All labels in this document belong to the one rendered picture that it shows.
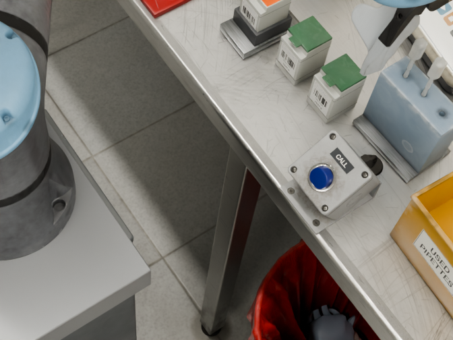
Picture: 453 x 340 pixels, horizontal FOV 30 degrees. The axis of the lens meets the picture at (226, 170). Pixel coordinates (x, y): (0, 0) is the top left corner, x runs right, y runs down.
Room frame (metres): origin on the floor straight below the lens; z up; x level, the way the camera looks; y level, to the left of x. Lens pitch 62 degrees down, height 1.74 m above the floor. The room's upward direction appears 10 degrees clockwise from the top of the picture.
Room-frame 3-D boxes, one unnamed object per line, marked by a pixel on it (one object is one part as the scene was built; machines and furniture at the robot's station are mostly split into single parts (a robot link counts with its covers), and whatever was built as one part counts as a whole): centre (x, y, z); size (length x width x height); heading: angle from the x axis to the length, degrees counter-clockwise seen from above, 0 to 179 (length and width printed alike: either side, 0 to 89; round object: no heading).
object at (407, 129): (0.55, -0.20, 0.92); 0.10 x 0.07 x 0.10; 46
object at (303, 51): (0.63, -0.07, 0.91); 0.05 x 0.04 x 0.07; 134
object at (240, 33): (0.67, -0.01, 0.89); 0.09 x 0.05 x 0.04; 133
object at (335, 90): (0.58, -0.11, 0.91); 0.05 x 0.04 x 0.07; 134
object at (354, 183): (0.47, -0.13, 0.92); 0.13 x 0.07 x 0.08; 134
